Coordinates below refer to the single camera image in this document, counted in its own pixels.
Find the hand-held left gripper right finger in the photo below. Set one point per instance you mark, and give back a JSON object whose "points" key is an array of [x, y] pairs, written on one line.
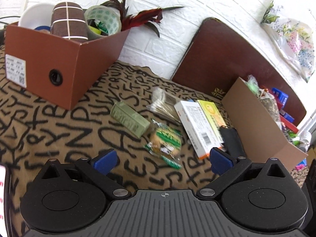
{"points": [[221, 161]]}

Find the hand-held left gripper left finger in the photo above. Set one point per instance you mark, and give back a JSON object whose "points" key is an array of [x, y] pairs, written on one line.
{"points": [[106, 161]]}

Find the black phone case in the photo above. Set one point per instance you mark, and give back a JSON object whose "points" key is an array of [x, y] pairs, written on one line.
{"points": [[233, 140]]}

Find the green biscuit packet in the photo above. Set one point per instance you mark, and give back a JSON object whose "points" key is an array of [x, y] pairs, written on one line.
{"points": [[165, 140]]}

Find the brown shoe box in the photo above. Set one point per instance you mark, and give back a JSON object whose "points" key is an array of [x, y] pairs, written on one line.
{"points": [[49, 61]]}

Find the white medicine box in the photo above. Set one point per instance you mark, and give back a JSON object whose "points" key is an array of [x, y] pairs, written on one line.
{"points": [[197, 128]]}

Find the brown letter-printed blanket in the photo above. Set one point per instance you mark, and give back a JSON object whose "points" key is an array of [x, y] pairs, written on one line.
{"points": [[74, 133]]}

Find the yellow medicine box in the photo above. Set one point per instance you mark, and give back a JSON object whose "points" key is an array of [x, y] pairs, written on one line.
{"points": [[212, 114]]}

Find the small olive green box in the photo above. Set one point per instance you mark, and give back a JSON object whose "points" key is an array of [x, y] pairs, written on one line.
{"points": [[129, 119]]}

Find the open cardboard box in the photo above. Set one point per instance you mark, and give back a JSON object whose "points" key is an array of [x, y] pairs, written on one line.
{"points": [[254, 123]]}

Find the clear bag of mixed grains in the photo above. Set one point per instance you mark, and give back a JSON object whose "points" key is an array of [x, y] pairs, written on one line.
{"points": [[270, 103]]}

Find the red flat box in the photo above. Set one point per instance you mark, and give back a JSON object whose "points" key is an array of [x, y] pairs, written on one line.
{"points": [[287, 121]]}

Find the cotton swab packet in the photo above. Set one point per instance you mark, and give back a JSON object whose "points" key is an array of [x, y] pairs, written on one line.
{"points": [[163, 103]]}

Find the blue small packet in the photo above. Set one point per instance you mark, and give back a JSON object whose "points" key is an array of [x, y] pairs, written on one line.
{"points": [[281, 96]]}

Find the dark wooden board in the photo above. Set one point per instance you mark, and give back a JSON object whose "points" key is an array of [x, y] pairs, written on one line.
{"points": [[217, 59]]}

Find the smartphone with lit screen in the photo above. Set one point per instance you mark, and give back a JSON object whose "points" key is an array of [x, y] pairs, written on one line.
{"points": [[3, 192]]}

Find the yellow-green small item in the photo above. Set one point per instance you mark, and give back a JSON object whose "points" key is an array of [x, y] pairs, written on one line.
{"points": [[97, 28]]}

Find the clear packing tape roll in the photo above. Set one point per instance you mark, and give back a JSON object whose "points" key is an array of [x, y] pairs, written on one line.
{"points": [[108, 17]]}

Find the brown grid-patterned roll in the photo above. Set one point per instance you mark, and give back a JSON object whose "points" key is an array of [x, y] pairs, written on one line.
{"points": [[69, 19]]}

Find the red and dark feather duster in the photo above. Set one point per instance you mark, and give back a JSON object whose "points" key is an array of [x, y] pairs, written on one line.
{"points": [[143, 18]]}

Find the floral plastic bag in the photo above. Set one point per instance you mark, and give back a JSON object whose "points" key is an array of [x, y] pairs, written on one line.
{"points": [[293, 29]]}

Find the white bowl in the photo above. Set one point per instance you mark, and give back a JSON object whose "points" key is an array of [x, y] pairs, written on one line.
{"points": [[32, 14]]}

